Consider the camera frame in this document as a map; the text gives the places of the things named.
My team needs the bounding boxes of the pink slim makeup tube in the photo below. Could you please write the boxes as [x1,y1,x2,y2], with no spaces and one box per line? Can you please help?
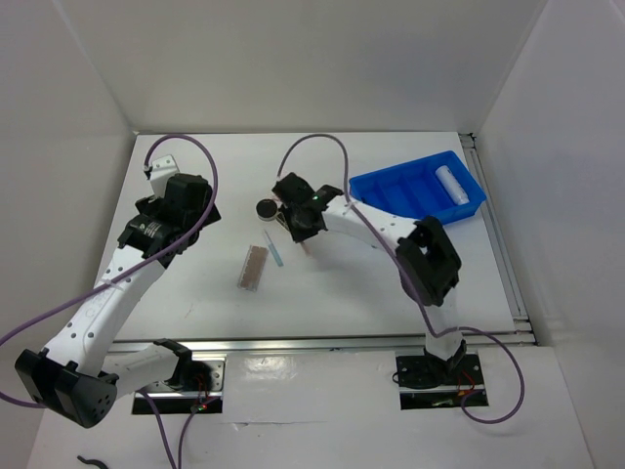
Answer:
[300,241,313,257]

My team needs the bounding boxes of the white blue makeup pen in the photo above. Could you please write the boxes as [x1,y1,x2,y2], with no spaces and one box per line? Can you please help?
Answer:
[264,231,284,267]

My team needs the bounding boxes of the white lotion bottle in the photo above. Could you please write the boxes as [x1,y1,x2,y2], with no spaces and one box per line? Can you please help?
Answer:
[436,165,470,205]

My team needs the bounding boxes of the black gold lipstick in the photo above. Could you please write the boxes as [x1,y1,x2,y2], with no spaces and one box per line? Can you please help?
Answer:
[275,210,289,231]

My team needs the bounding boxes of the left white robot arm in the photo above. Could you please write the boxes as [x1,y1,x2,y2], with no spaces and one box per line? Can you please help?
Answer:
[15,155,221,428]

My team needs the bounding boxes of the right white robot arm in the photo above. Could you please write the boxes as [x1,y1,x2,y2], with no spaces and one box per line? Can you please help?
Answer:
[272,173,467,383]

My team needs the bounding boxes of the black round powder jar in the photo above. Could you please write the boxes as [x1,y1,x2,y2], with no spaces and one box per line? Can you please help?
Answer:
[256,198,278,222]

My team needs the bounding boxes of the brown eyeshadow palette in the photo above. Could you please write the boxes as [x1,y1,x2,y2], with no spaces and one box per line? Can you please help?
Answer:
[237,245,269,292]

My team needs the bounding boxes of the blue plastic organizer bin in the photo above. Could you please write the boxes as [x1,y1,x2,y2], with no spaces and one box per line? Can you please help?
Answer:
[350,150,486,225]

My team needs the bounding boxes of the black hook bottom left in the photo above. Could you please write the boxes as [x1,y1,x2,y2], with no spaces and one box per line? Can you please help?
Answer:
[76,455,108,469]

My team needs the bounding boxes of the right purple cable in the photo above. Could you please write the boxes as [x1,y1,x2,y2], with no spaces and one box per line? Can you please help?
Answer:
[275,134,526,424]

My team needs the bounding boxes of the purple cable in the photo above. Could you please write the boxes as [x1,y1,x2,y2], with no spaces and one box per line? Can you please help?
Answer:
[0,134,219,469]
[275,134,526,424]

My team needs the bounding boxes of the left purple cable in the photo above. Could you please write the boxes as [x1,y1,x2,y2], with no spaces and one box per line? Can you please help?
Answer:
[0,134,219,469]

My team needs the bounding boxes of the aluminium rail front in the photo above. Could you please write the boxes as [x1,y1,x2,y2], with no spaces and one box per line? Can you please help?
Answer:
[109,333,440,354]

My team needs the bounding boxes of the aluminium rail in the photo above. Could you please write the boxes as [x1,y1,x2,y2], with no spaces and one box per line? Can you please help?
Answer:
[109,333,440,354]
[459,134,537,346]

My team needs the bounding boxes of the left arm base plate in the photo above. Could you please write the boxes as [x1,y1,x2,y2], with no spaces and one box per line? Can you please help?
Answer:
[146,355,226,415]

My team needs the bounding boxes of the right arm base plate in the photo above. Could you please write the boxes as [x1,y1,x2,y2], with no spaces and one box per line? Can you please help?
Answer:
[392,354,488,410]

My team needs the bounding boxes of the aluminium rail right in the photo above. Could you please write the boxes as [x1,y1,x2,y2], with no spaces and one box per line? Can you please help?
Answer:
[459,134,537,346]

